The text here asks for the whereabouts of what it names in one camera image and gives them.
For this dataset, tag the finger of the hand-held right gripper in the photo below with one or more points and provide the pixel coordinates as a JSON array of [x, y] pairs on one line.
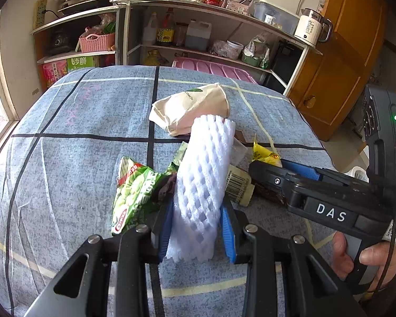
[[270, 178], [303, 170]]

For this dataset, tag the white jug with dark liquid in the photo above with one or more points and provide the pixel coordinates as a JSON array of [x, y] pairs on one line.
[[198, 38]]

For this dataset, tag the white electric kettle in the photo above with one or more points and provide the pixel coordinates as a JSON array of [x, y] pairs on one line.
[[308, 28]]

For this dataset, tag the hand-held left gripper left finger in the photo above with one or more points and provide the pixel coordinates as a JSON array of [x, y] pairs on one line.
[[165, 237]]

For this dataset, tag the yellow snack wrapper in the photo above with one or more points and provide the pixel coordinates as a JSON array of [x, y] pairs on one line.
[[264, 153]]

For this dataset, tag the green bowl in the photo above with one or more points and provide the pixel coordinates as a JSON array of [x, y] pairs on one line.
[[251, 61]]

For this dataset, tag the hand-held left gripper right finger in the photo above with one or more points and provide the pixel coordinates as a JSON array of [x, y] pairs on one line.
[[227, 237]]

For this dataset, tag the yellow oil bottle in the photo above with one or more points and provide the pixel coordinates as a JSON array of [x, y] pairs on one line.
[[155, 58]]

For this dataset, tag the white plastic tub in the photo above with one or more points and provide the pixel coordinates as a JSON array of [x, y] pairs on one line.
[[235, 49]]

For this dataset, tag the pink woven basket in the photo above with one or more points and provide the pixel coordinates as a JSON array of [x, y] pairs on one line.
[[97, 43]]

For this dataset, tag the beige wrapper with barcode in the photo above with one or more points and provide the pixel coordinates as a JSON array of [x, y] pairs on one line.
[[239, 185]]

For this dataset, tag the pink lidded storage box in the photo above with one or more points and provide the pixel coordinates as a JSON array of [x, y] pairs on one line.
[[211, 69]]

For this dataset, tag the small white cup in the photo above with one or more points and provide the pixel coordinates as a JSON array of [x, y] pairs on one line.
[[268, 18]]

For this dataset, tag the white plastic bottle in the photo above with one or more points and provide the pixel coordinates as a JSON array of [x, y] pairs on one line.
[[149, 33]]

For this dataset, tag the pink carton box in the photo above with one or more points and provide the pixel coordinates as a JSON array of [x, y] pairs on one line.
[[54, 74]]

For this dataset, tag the small steel shelf unit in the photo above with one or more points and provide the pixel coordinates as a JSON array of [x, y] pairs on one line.
[[76, 19]]

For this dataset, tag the clear plastic storage box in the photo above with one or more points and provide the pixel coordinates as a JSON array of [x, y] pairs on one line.
[[280, 16]]

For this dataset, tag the brown jar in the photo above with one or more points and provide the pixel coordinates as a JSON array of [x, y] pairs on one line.
[[181, 36]]

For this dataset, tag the beige power strip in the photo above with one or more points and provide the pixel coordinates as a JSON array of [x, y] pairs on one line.
[[40, 13]]

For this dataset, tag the long white foam net sleeve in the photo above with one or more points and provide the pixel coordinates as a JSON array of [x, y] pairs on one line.
[[201, 185]]

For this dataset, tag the large steel shelf unit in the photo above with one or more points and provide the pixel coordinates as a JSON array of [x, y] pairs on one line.
[[217, 13]]

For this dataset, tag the wooden door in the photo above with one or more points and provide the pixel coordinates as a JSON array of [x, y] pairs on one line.
[[343, 56]]

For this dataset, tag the beige paper bag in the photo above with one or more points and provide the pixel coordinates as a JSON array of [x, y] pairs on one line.
[[188, 105]]

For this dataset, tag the black kitchen appliance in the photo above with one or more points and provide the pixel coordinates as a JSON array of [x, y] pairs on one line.
[[61, 41]]

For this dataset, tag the person's right hand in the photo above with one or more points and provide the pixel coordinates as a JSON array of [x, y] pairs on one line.
[[341, 257]]

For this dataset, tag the white trash bin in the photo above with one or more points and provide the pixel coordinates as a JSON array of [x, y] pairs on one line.
[[356, 172]]

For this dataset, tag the green snack packet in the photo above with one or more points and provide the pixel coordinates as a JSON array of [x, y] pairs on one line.
[[135, 194]]

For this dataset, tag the green carton box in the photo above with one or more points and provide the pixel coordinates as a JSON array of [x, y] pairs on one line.
[[81, 63]]

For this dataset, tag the yellow label sauce bottle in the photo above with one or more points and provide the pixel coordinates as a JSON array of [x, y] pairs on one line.
[[165, 33]]

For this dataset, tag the pink knife holder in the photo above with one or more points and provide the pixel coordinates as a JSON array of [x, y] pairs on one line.
[[237, 7]]

